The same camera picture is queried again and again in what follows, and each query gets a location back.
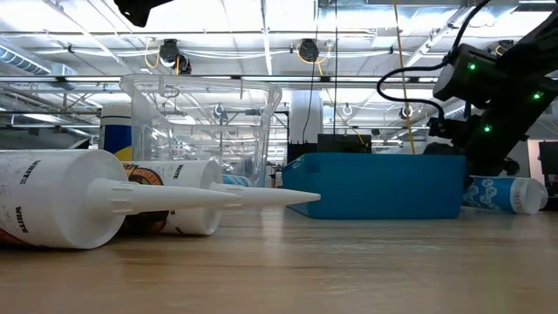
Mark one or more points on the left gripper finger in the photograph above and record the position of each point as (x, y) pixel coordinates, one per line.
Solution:
(138, 11)

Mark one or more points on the blue silicone tube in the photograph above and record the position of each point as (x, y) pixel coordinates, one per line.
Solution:
(237, 180)
(492, 194)

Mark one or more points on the orange white sealant tube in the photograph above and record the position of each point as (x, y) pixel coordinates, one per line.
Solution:
(65, 196)
(196, 172)

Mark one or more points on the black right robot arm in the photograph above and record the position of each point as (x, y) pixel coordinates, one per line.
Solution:
(501, 74)

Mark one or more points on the Lysol wipes canister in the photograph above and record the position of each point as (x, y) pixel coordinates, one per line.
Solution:
(114, 135)

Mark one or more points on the clear plastic bin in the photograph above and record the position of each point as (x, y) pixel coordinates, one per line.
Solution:
(200, 126)

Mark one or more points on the black computer case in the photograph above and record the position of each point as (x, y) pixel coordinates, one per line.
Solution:
(344, 144)

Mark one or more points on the black wall screen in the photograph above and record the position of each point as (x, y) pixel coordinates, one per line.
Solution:
(550, 158)

